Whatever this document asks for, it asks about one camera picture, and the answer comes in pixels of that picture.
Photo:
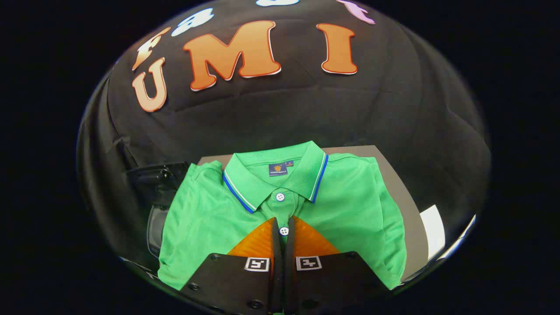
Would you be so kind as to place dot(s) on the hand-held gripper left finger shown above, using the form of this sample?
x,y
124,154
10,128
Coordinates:
x,y
277,280

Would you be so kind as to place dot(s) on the green polo shirt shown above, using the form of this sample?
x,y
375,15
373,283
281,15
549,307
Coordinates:
x,y
350,197

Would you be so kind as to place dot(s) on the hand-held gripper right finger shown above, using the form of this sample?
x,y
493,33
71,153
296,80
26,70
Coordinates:
x,y
289,280

